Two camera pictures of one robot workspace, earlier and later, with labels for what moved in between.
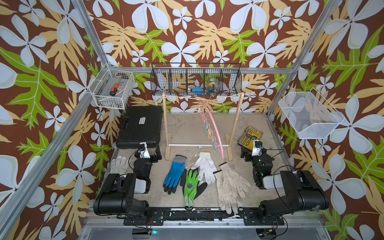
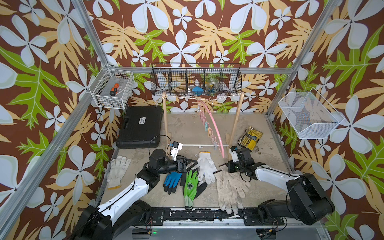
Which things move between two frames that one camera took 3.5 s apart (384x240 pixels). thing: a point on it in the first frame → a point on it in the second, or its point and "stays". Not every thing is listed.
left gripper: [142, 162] → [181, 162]
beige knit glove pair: [238, 184] stays
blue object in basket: [198, 90] stays
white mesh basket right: [310, 115] stays
